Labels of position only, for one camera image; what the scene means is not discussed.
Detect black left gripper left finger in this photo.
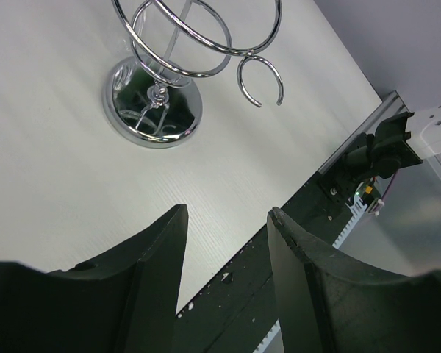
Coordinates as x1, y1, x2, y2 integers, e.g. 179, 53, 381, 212
0, 204, 188, 352

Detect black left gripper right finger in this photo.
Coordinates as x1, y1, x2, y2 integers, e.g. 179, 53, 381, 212
267, 208, 441, 352

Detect chrome wire wine glass rack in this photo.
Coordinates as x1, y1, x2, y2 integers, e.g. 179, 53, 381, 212
103, 1, 284, 149

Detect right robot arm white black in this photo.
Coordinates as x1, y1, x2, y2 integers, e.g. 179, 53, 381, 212
404, 105, 441, 165

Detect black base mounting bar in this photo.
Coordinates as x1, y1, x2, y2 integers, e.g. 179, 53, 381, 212
172, 135, 368, 352

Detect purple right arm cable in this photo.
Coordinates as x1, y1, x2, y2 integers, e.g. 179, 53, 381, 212
374, 172, 400, 216

